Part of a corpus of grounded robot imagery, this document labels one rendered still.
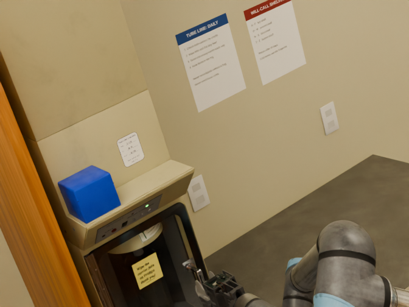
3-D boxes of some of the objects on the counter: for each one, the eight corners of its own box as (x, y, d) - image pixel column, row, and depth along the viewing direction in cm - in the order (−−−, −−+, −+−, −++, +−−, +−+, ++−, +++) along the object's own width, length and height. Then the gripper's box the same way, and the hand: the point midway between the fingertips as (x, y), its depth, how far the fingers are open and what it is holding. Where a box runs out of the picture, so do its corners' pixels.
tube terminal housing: (96, 356, 227) (0, 127, 198) (182, 301, 241) (105, 79, 212) (136, 393, 206) (36, 142, 177) (227, 330, 221) (148, 88, 192)
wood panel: (54, 351, 236) (-146, -103, 183) (62, 346, 237) (-133, -106, 184) (127, 425, 196) (-101, -129, 143) (136, 418, 197) (-87, -133, 144)
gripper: (253, 279, 190) (206, 255, 207) (222, 301, 185) (177, 275, 203) (262, 306, 193) (215, 281, 210) (232, 328, 189) (187, 300, 206)
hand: (202, 287), depth 207 cm, fingers closed, pressing on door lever
